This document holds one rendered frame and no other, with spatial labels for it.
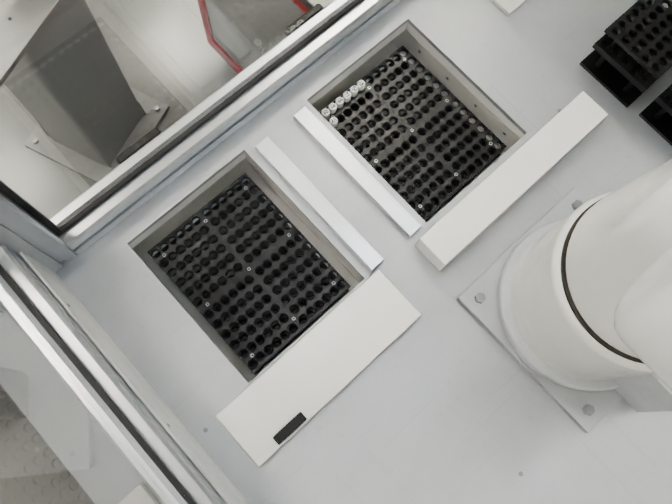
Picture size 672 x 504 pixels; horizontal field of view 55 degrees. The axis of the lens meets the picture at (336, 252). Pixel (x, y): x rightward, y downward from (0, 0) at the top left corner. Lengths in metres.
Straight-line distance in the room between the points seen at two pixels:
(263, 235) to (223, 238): 0.06
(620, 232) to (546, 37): 0.51
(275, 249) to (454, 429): 0.34
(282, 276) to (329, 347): 0.13
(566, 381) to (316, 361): 0.31
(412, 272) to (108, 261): 0.40
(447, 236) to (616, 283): 0.28
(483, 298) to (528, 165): 0.19
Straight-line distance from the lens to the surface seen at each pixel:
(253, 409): 0.82
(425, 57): 1.07
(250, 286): 0.90
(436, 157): 0.97
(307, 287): 0.89
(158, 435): 0.70
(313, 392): 0.82
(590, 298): 0.68
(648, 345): 0.36
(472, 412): 0.86
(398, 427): 0.84
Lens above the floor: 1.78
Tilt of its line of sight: 75 degrees down
